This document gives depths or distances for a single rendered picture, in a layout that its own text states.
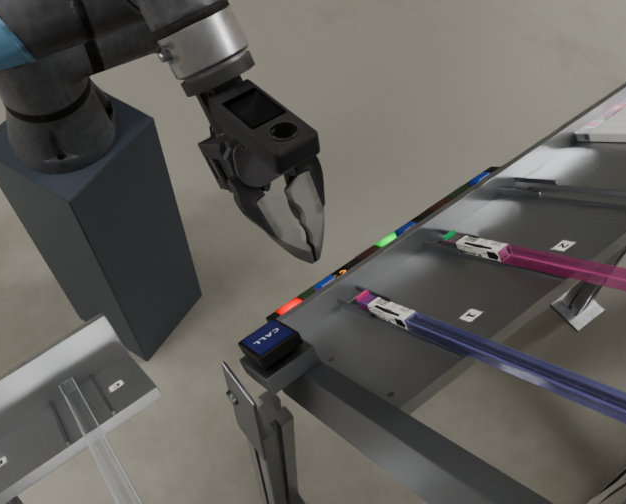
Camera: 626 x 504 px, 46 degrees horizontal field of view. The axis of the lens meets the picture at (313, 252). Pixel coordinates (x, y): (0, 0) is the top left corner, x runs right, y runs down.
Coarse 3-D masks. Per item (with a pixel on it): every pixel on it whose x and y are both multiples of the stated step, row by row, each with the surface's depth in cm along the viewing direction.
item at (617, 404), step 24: (432, 336) 59; (456, 336) 56; (480, 336) 55; (480, 360) 54; (504, 360) 51; (528, 360) 50; (552, 384) 47; (576, 384) 46; (600, 384) 45; (600, 408) 44; (624, 408) 42
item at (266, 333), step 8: (272, 320) 64; (264, 328) 64; (272, 328) 63; (280, 328) 62; (248, 336) 64; (256, 336) 63; (264, 336) 62; (272, 336) 62; (280, 336) 61; (248, 344) 62; (256, 344) 62; (264, 344) 61; (272, 344) 60; (256, 352) 60; (264, 352) 60
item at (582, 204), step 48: (576, 144) 82; (624, 144) 76; (528, 192) 75; (576, 192) 71; (624, 192) 67; (528, 240) 67; (576, 240) 63; (624, 240) 61; (384, 288) 71; (432, 288) 67; (480, 288) 63; (528, 288) 60; (336, 336) 67; (384, 336) 63; (384, 384) 57; (432, 384) 54
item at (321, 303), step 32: (608, 96) 84; (576, 128) 82; (512, 160) 80; (544, 160) 81; (480, 192) 78; (416, 224) 76; (448, 224) 76; (384, 256) 73; (352, 288) 72; (288, 320) 70
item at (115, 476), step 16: (64, 384) 66; (80, 400) 62; (80, 416) 59; (96, 432) 55; (96, 448) 53; (112, 448) 53; (112, 464) 50; (112, 480) 48; (128, 480) 48; (112, 496) 47; (128, 496) 46
